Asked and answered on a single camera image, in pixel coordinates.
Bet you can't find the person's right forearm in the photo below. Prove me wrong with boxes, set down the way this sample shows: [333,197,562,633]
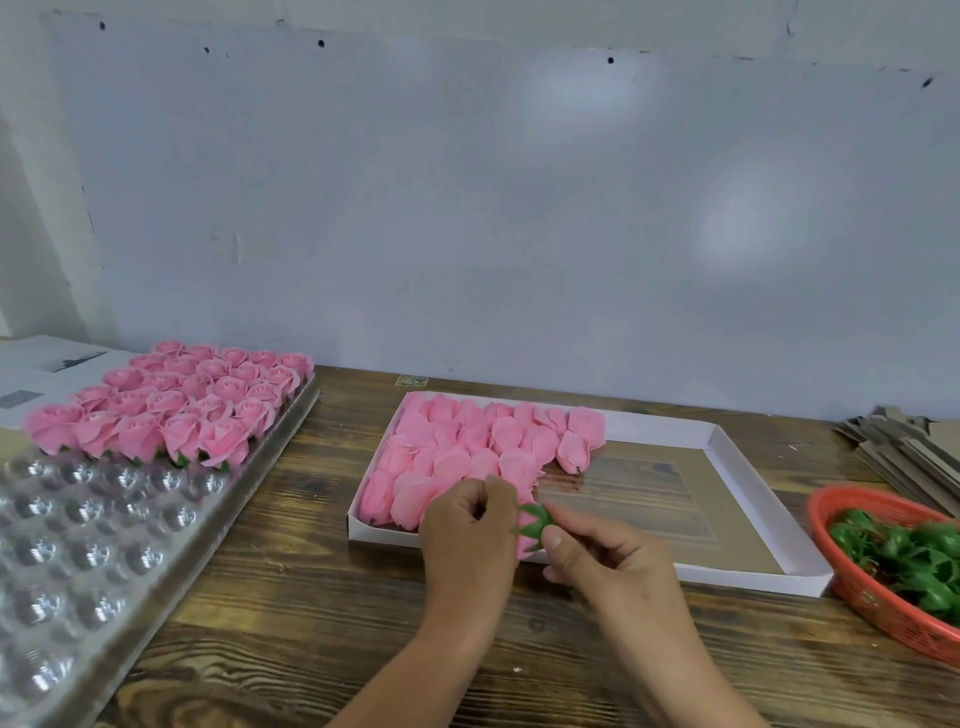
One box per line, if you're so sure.
[600,600,775,728]

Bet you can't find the person's left forearm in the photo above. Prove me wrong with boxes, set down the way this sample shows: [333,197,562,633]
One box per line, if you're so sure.
[322,619,519,728]

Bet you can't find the white printed paper sheet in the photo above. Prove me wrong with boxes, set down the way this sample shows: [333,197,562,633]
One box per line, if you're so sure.
[0,335,138,432]

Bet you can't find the person's right hand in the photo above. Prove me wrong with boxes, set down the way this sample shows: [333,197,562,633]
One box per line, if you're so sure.
[540,501,681,621]

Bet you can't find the green plastic flower calyx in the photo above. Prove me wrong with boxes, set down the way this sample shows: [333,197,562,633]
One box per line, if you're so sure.
[516,501,554,545]

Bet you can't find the clear plastic blister tray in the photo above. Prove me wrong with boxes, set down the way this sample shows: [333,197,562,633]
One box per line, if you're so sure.
[0,371,322,728]

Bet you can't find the stack of grey cardboard sheets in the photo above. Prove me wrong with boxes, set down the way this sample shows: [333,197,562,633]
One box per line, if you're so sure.
[834,406,960,519]

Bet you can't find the person's left hand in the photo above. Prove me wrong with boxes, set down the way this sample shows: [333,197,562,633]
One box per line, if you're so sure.
[418,474,521,628]

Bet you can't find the pile of loose pink roses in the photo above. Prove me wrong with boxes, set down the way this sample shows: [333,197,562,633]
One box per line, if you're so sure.
[358,391,607,530]

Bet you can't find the heap of green calyxes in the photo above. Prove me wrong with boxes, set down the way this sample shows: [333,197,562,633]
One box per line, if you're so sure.
[827,508,960,624]

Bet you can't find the rows of finished pink roses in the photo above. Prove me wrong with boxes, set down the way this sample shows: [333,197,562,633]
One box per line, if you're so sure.
[22,339,316,472]

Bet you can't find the red plastic mesh basket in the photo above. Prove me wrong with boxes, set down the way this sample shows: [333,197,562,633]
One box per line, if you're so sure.
[807,486,960,669]

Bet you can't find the white shallow cardboard box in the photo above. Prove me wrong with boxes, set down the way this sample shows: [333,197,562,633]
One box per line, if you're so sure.
[347,390,835,599]

